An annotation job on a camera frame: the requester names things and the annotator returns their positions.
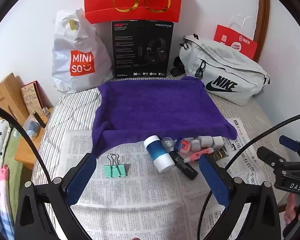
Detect purple towel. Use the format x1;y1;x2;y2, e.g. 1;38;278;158
92;76;238;159

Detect newspaper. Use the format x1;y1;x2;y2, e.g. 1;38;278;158
57;116;285;240

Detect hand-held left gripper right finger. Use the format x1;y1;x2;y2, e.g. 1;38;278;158
199;154;283;240

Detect red paper bag white handles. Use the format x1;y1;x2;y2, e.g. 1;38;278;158
213;15;258;61

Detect small blue box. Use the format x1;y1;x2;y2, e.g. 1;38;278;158
27;121;42;139

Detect grey waist bag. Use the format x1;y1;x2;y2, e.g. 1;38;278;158
179;33;271;106

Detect person's right hand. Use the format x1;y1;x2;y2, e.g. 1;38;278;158
284;194;300;229

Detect black cable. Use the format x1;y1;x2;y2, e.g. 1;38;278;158
196;114;300;240
0;102;54;193

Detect large white tape roll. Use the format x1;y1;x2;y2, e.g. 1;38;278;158
199;135;214;147

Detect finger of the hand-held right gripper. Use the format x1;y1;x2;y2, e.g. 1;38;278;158
279;135;300;162
256;146;290;174

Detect black headset box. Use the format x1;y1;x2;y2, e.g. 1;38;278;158
111;19;174;79

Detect clear plastic cap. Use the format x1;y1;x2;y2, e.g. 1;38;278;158
161;137;177;152

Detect black rectangular tube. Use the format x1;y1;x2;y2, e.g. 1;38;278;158
169;151;199;180

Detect red gift bag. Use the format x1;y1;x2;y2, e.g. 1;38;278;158
84;0;184;24

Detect green binder clip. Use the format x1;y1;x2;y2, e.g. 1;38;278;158
103;153;129;177

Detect wooden headboard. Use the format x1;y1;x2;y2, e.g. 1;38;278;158
255;0;270;63

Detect blue and white bottle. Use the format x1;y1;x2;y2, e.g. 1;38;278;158
143;135;175;173

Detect patterned box with red edge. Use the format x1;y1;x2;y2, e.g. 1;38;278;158
20;80;44;115

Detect pink highlighter pen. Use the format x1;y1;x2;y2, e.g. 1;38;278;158
184;148;214;163

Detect small orange-label jelly jar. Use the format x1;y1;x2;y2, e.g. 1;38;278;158
175;137;192;155

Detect dark brown small bottle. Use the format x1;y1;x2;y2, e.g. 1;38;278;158
210;148;228;160

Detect white plastic shopping bag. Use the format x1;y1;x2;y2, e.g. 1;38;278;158
52;9;114;94

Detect black folded strap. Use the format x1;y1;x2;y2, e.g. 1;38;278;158
170;56;187;78

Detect white charger adapter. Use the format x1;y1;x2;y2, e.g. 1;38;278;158
212;136;224;148

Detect green cloth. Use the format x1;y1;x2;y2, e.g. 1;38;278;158
0;127;25;220

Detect wooden nightstand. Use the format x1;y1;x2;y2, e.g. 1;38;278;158
0;73;55;170

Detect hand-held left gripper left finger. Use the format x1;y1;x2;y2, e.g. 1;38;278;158
15;152;98;240

